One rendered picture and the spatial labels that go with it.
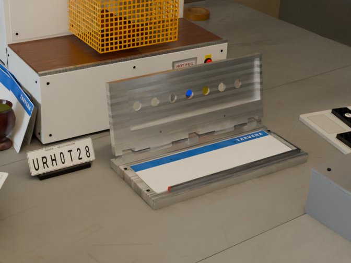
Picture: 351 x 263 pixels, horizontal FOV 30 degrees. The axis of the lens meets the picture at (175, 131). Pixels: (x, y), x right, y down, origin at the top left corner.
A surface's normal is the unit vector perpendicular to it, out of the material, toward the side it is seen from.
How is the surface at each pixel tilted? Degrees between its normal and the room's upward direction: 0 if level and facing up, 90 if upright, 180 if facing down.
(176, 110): 79
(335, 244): 0
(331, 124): 0
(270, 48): 0
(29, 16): 90
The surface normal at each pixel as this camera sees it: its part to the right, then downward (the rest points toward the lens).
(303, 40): 0.04, -0.88
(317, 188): -0.80, 0.25
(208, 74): 0.53, 0.23
